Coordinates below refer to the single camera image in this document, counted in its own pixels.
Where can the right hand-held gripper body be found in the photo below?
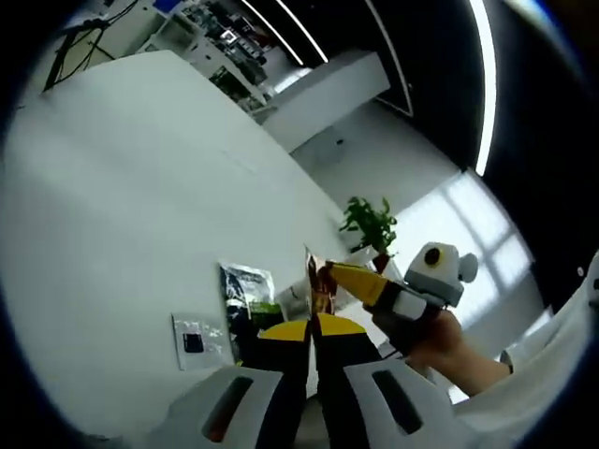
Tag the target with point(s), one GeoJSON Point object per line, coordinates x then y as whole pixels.
{"type": "Point", "coordinates": [437, 276]}

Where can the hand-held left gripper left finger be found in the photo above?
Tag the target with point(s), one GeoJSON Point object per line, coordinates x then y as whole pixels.
{"type": "Point", "coordinates": [262, 402]}

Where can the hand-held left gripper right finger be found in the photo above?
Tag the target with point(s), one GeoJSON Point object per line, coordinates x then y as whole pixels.
{"type": "Point", "coordinates": [374, 411]}

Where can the gold foil skincare packet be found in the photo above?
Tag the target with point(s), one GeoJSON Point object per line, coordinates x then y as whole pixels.
{"type": "Point", "coordinates": [320, 285]}

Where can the small silver skincare sachet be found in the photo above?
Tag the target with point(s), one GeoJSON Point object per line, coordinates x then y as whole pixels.
{"type": "Point", "coordinates": [201, 339]}

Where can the green black skincare sachet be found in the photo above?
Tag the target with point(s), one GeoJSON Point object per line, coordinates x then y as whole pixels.
{"type": "Point", "coordinates": [262, 311]}

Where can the silver dark skincare sachet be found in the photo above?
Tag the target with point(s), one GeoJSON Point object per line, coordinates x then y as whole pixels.
{"type": "Point", "coordinates": [245, 283]}

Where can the red container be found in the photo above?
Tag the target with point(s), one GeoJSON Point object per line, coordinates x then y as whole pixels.
{"type": "Point", "coordinates": [383, 264]}

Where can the white plant pot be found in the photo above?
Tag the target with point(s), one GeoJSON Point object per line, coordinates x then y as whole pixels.
{"type": "Point", "coordinates": [362, 255]}

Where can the green potted plant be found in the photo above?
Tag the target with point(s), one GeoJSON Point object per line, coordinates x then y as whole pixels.
{"type": "Point", "coordinates": [369, 224]}

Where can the person in white coat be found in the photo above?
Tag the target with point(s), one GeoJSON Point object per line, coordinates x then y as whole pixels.
{"type": "Point", "coordinates": [538, 374]}

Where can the ceiling light strip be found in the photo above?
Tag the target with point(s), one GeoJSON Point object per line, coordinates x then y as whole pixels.
{"type": "Point", "coordinates": [486, 84]}
{"type": "Point", "coordinates": [304, 30]}
{"type": "Point", "coordinates": [276, 33]}

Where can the white lab bench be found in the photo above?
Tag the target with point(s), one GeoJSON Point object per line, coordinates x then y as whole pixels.
{"type": "Point", "coordinates": [220, 51]}

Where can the black-legged laptop stand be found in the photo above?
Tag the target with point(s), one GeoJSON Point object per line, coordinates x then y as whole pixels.
{"type": "Point", "coordinates": [75, 51]}

